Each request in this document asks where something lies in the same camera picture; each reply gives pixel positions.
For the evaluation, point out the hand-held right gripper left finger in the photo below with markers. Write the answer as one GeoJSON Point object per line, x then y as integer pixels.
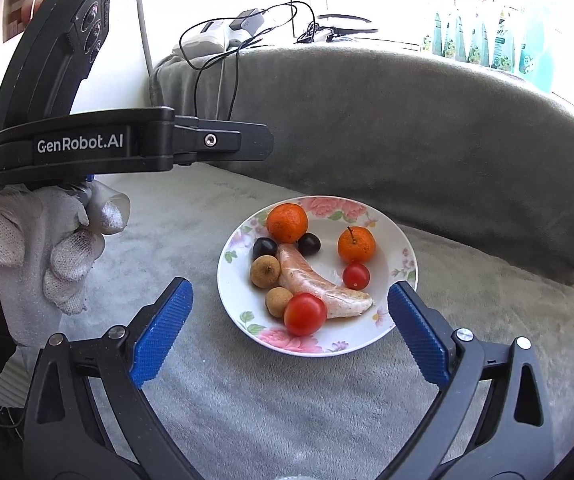
{"type": "Point", "coordinates": [162, 335]}

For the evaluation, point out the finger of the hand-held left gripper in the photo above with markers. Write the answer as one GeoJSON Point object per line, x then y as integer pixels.
{"type": "Point", "coordinates": [237, 142]}

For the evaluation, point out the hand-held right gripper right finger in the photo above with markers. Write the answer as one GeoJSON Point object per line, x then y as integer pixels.
{"type": "Point", "coordinates": [417, 335]}

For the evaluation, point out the floral white plate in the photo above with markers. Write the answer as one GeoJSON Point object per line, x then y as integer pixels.
{"type": "Point", "coordinates": [397, 260]}

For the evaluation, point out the small red tomato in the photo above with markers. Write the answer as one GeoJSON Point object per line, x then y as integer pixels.
{"type": "Point", "coordinates": [356, 276]}

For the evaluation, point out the round tangerine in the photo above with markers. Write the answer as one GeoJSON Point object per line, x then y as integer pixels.
{"type": "Point", "coordinates": [287, 222]}

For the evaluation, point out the tangerine with stem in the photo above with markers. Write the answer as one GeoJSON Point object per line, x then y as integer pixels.
{"type": "Point", "coordinates": [357, 246]}

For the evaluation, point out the dark plum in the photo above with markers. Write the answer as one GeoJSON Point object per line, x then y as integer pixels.
{"type": "Point", "coordinates": [265, 248]}

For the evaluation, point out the large red tomato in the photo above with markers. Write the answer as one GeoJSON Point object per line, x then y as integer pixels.
{"type": "Point", "coordinates": [305, 315]}

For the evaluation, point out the brown longan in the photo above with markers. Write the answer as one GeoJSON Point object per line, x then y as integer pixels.
{"type": "Point", "coordinates": [277, 302]}
{"type": "Point", "coordinates": [265, 271]}

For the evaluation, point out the dark purple grape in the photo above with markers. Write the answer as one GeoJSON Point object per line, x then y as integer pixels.
{"type": "Point", "coordinates": [309, 243]}

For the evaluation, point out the person's left hand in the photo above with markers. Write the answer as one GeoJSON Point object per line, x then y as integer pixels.
{"type": "Point", "coordinates": [27, 240]}

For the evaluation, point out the white power adapter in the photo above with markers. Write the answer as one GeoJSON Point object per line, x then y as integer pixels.
{"type": "Point", "coordinates": [202, 37]}

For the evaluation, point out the white pole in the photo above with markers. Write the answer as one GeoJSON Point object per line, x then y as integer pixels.
{"type": "Point", "coordinates": [143, 35]}

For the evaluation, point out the grey power adapter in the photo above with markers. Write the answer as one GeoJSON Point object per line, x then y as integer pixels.
{"type": "Point", "coordinates": [248, 19]}

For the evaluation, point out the peeled pomelo segment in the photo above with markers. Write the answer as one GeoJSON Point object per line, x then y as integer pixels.
{"type": "Point", "coordinates": [307, 275]}

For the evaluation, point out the light grey plush blanket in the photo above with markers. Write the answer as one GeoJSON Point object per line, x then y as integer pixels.
{"type": "Point", "coordinates": [267, 410]}

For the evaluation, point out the black curved band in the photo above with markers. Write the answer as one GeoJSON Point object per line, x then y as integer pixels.
{"type": "Point", "coordinates": [347, 16]}

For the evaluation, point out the dark grey sofa backrest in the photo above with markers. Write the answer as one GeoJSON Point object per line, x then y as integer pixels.
{"type": "Point", "coordinates": [417, 135]}

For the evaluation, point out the row of green bottles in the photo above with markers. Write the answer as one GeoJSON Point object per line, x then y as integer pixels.
{"type": "Point", "coordinates": [497, 45]}

